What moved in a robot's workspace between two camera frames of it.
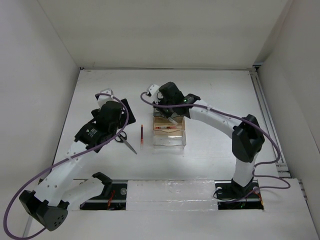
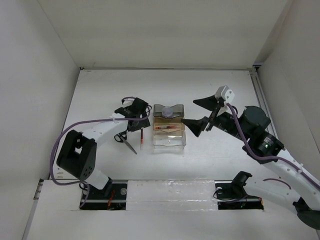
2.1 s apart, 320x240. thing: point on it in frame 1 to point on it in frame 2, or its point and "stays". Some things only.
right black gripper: [165, 113] to [196, 125]
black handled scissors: [122, 138] stays
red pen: [141, 135] stays
